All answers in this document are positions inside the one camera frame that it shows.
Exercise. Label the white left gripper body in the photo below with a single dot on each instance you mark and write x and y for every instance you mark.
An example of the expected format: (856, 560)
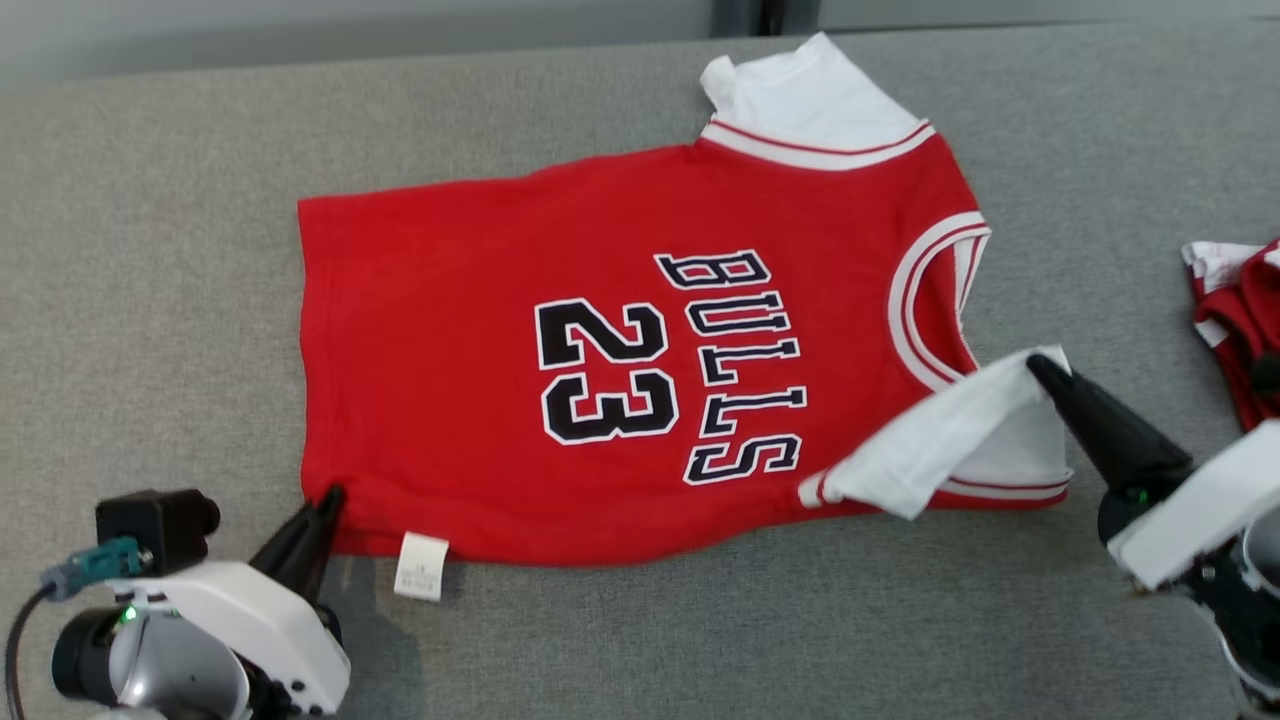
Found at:
(270, 630)

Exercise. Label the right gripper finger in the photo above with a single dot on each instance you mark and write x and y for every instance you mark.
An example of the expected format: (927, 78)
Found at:
(1140, 445)
(1095, 450)

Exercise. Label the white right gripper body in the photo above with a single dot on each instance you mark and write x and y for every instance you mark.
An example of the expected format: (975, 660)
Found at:
(1210, 500)

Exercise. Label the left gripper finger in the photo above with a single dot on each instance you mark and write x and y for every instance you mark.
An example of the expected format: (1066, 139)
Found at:
(292, 548)
(320, 560)

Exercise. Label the red shorts with white stripe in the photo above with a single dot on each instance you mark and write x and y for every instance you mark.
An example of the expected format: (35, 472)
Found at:
(1240, 300)

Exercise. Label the red Bulls 23 jersey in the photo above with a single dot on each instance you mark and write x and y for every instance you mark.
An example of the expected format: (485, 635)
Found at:
(450, 400)

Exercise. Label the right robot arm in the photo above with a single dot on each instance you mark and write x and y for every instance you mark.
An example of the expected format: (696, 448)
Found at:
(1250, 610)

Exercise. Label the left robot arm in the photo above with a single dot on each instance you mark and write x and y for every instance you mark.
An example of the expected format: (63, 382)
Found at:
(160, 670)

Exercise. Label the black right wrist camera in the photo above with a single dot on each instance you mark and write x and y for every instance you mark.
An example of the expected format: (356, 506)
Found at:
(1268, 375)

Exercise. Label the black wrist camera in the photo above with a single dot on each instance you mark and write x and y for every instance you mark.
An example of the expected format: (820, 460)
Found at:
(150, 525)
(1268, 375)

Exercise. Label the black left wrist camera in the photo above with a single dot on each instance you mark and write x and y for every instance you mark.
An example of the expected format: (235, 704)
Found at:
(150, 525)

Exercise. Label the teal left camera connector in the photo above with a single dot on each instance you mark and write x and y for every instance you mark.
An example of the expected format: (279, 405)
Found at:
(100, 562)

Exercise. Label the grey metal partition post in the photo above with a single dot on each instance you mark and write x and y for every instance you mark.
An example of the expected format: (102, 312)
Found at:
(740, 15)

